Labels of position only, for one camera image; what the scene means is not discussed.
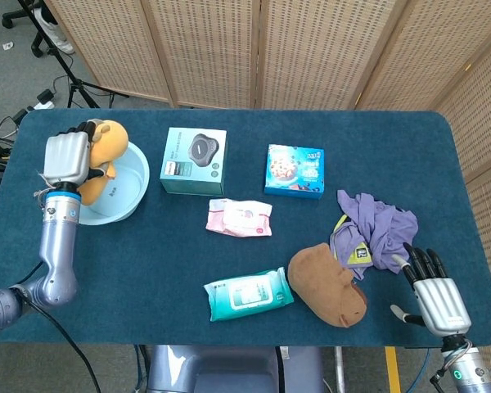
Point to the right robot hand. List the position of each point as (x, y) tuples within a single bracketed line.
[(433, 286)]

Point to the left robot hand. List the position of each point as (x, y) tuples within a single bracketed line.
[(67, 157)]

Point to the yellow plush toy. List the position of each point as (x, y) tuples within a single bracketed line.
[(106, 155)]

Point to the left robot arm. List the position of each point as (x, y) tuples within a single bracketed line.
[(45, 262)]

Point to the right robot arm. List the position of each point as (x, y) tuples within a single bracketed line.
[(466, 364)]

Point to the light blue plastic bowl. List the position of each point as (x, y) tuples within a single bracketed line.
[(122, 184)]

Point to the brown capybara plush toy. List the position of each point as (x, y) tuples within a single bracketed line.
[(327, 286)]

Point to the pink wet wipes pack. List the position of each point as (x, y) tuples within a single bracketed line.
[(239, 217)]

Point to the teal wet wipes pack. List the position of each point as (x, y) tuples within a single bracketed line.
[(249, 299)]

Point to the white power strip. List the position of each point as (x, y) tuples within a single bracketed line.
[(45, 100)]

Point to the purple crumpled garment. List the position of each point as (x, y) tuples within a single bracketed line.
[(376, 237)]

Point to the black tripod stand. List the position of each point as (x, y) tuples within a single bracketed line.
[(69, 69)]

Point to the teal speaker product box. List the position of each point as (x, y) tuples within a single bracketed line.
[(194, 159)]

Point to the black office chair base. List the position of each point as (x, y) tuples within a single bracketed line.
[(28, 24)]

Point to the blue cookie box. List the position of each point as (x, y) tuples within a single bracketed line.
[(294, 172)]

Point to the dark teal table mat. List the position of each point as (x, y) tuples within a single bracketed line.
[(229, 245)]

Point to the robot torso base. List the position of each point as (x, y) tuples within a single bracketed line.
[(233, 368)]

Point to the woven folding screen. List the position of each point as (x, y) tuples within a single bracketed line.
[(311, 53)]

